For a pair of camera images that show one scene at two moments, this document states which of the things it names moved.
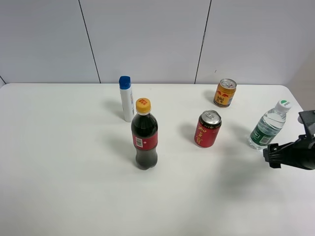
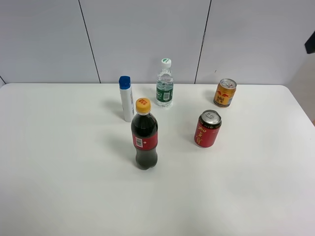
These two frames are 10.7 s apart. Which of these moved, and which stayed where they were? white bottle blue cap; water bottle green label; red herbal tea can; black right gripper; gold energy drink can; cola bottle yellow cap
Moved: black right gripper; water bottle green label
Stayed: red herbal tea can; gold energy drink can; cola bottle yellow cap; white bottle blue cap
